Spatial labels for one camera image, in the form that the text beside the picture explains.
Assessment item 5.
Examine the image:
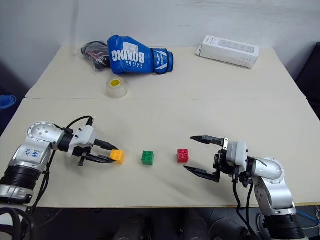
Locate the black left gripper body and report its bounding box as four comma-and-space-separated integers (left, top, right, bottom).
73, 144, 95, 167

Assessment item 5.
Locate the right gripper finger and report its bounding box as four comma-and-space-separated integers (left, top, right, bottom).
189, 135, 229, 149
183, 164, 221, 183

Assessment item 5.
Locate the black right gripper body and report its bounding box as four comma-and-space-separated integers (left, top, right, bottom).
212, 147, 238, 177

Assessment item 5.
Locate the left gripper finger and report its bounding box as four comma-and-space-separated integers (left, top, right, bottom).
86, 154, 118, 165
93, 139, 120, 152

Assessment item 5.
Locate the yellow toy brick cube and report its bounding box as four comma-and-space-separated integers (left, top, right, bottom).
109, 149, 126, 166

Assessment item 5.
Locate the red toy brick cube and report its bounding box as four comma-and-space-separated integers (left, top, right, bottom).
176, 148, 190, 164

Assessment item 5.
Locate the green toy brick cube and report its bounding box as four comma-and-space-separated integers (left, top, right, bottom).
141, 150, 155, 166

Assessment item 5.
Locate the clear tape roll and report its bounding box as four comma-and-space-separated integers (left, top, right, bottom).
104, 76, 129, 99

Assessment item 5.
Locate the white cardboard box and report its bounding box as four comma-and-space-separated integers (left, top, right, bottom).
195, 34, 260, 70

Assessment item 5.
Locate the blue round object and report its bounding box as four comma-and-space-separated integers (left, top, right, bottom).
0, 94, 17, 111

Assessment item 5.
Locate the black item in plastic bag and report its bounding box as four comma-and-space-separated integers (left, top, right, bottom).
80, 40, 112, 74

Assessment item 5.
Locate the blue boxing glove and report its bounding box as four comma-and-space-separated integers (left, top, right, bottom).
107, 34, 175, 76

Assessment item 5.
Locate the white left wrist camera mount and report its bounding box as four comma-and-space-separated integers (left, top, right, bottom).
66, 125, 97, 156

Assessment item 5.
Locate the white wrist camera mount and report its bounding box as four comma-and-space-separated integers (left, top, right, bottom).
66, 125, 97, 156
224, 140, 250, 174

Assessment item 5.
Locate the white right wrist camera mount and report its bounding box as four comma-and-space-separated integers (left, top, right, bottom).
224, 140, 250, 174

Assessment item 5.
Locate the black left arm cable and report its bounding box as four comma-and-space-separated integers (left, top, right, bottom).
31, 115, 95, 209

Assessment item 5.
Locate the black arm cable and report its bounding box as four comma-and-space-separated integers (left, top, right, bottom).
231, 174, 254, 240
31, 115, 95, 209

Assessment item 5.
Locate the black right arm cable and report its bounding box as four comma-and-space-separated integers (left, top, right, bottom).
231, 174, 254, 240

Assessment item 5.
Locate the black cable bundle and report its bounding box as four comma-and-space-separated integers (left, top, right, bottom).
0, 206, 37, 240

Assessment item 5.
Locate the blue cable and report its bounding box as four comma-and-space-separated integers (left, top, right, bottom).
296, 209, 320, 225

